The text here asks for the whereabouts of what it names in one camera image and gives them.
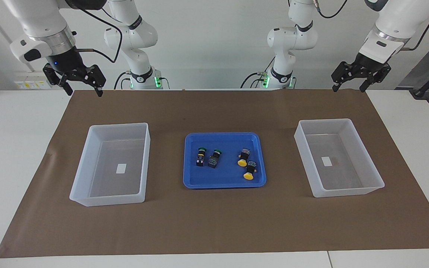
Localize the brown paper mat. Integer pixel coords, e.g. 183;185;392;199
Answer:
0;89;429;258

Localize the white wall socket strip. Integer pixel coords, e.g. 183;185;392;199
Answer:
15;71;55;90

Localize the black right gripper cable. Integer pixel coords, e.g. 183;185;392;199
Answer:
74;6;123;64

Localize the blue plastic tray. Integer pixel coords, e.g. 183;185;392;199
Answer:
183;132;267;189

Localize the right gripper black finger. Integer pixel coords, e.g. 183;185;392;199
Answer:
43;64;73;96
84;65;106;97

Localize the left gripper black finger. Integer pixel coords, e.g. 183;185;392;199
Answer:
360;65;392;92
332;62;355;92

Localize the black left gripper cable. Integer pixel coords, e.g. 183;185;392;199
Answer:
313;0;429;51

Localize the translucent white plastic box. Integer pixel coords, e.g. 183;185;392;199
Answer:
294;118;385;198
69;122;151;207

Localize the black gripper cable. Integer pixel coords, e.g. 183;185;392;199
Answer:
74;6;123;64
313;0;429;51

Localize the black base cable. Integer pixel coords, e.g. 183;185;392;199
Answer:
240;72;265;89
114;72;130;90

